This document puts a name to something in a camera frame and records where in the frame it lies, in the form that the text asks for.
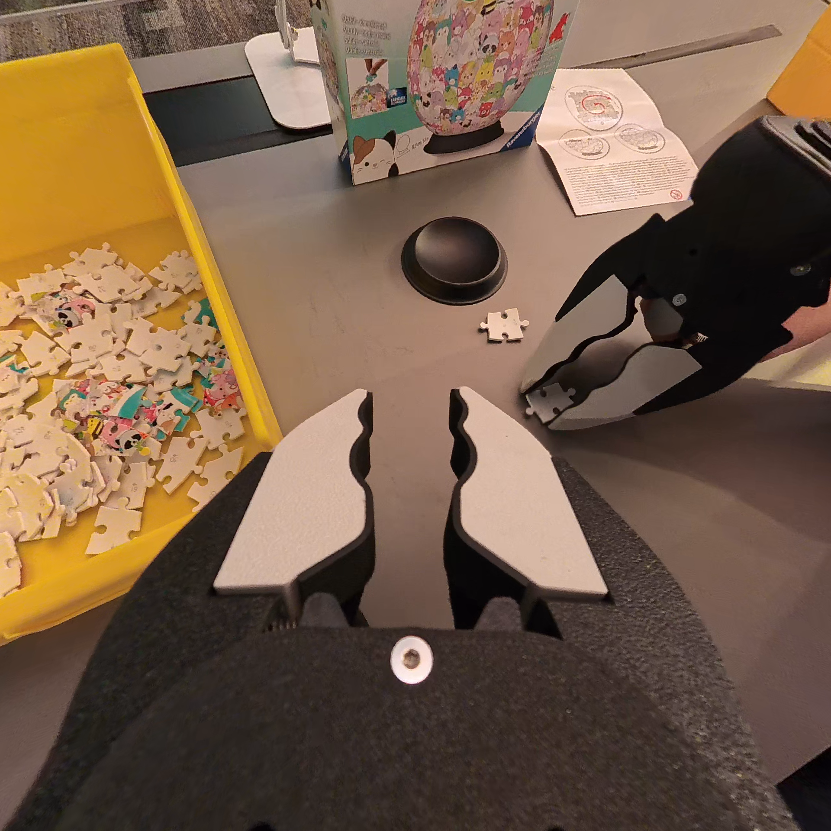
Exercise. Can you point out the person's right hand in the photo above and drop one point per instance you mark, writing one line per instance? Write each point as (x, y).
(808, 331)

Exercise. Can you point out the white printed leaflet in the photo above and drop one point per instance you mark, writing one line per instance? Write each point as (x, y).
(623, 143)

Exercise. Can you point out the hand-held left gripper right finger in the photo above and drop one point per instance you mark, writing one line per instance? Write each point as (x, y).
(526, 520)

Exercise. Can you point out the white jigsaw piece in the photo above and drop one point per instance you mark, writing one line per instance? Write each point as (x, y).
(549, 403)
(504, 325)

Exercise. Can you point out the colourful puzzle box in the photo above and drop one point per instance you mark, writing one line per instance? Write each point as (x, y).
(390, 91)

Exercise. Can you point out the yellow plastic bin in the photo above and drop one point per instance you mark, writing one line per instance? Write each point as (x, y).
(803, 72)
(78, 130)

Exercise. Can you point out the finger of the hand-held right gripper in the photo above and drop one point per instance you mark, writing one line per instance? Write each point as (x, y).
(584, 325)
(649, 377)

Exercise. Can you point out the white stand base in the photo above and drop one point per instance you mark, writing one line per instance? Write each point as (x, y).
(286, 78)

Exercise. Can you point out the pile of puzzle pieces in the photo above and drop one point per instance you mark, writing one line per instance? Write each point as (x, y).
(117, 351)

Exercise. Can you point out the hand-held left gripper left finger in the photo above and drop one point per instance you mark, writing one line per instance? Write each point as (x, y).
(299, 520)

